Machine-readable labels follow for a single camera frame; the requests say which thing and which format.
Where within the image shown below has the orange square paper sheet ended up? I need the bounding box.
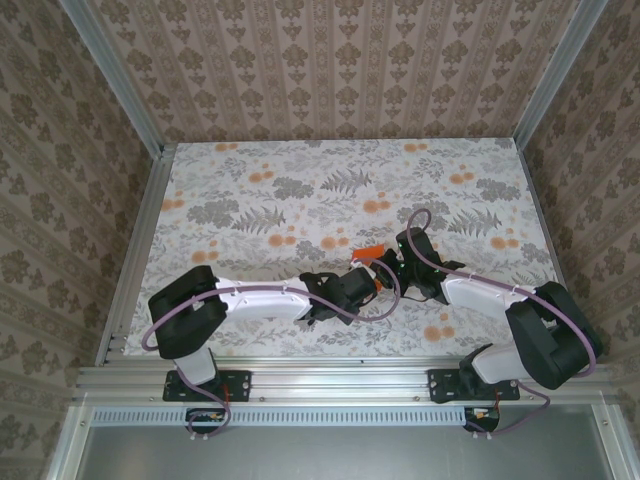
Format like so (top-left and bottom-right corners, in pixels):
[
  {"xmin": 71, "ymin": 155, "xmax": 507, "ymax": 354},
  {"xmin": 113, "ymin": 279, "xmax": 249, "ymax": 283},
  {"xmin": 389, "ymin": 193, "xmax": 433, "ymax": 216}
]
[{"xmin": 351, "ymin": 243, "xmax": 387, "ymax": 292}]

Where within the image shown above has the floral patterned table cover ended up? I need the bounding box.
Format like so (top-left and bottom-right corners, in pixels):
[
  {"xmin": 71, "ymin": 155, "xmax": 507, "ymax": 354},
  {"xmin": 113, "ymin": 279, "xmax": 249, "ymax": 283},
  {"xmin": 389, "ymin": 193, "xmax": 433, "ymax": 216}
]
[{"xmin": 122, "ymin": 139, "xmax": 584, "ymax": 359}]

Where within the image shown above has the grey metal panel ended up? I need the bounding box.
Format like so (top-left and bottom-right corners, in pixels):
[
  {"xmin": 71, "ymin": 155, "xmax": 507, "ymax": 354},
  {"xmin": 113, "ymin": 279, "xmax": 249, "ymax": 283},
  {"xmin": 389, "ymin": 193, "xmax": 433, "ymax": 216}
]
[{"xmin": 47, "ymin": 403, "xmax": 640, "ymax": 480}]

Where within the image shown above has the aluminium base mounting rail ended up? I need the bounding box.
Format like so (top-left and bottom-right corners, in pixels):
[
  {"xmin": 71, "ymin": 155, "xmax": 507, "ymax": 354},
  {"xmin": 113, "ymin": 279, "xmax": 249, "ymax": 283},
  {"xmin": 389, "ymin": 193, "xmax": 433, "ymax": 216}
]
[{"xmin": 72, "ymin": 364, "xmax": 619, "ymax": 404}]

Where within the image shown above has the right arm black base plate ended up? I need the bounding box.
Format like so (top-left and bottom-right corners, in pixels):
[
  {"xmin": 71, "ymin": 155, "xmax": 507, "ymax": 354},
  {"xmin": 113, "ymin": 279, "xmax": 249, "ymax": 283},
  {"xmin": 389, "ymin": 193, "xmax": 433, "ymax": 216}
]
[{"xmin": 427, "ymin": 368, "xmax": 522, "ymax": 404}]

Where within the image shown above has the white slotted cable duct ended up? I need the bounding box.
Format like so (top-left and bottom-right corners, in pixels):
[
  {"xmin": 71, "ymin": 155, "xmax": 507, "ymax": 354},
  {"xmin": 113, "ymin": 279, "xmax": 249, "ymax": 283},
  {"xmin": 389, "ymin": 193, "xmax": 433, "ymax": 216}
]
[{"xmin": 92, "ymin": 405, "xmax": 614, "ymax": 427}]

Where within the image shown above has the aluminium table side rail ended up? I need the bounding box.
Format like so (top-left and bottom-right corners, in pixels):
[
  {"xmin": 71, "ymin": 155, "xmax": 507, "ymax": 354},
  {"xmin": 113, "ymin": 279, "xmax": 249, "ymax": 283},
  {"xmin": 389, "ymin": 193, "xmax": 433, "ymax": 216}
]
[
  {"xmin": 514, "ymin": 139, "xmax": 591, "ymax": 365},
  {"xmin": 94, "ymin": 144, "xmax": 176, "ymax": 369}
]

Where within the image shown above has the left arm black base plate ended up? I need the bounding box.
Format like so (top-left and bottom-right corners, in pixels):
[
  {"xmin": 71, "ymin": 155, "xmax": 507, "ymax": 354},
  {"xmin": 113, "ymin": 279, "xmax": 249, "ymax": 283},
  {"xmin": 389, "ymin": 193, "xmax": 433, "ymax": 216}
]
[{"xmin": 163, "ymin": 368, "xmax": 252, "ymax": 403}]

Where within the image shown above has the black cable junction box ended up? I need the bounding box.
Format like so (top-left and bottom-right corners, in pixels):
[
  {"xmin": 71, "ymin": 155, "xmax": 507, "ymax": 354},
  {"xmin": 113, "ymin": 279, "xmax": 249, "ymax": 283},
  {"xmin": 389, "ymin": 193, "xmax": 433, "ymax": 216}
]
[
  {"xmin": 185, "ymin": 407, "xmax": 232, "ymax": 437},
  {"xmin": 462, "ymin": 407, "xmax": 501, "ymax": 434}
]

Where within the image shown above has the aluminium frame upright post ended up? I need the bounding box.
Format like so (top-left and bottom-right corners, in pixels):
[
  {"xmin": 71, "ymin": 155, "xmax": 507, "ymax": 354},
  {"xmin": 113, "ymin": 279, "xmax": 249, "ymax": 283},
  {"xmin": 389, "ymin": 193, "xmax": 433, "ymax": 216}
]
[
  {"xmin": 512, "ymin": 0, "xmax": 609, "ymax": 149},
  {"xmin": 58, "ymin": 0, "xmax": 169, "ymax": 156}
]

